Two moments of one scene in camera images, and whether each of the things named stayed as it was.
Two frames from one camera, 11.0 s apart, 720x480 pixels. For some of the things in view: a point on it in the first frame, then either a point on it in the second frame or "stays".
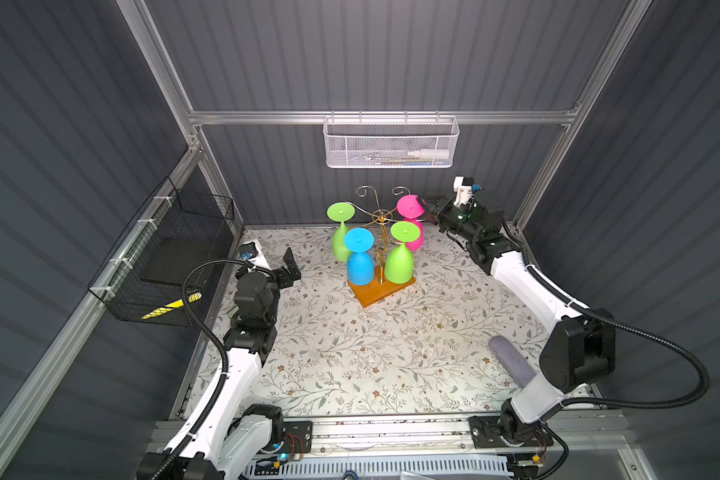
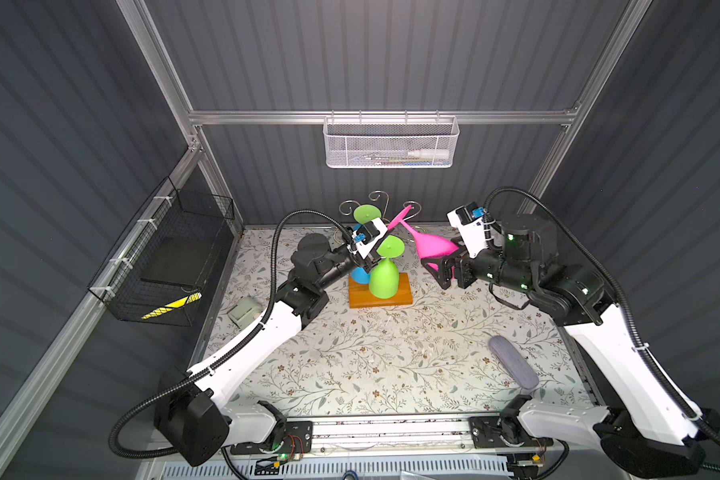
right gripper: (443, 205) → (443, 261)
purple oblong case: (513, 365) stays
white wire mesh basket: (390, 141) stays
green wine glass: (399, 264) → (384, 279)
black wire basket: (143, 280) stays
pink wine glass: (410, 207) → (427, 246)
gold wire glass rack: (381, 219) → (359, 292)
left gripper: (283, 281) → (368, 263)
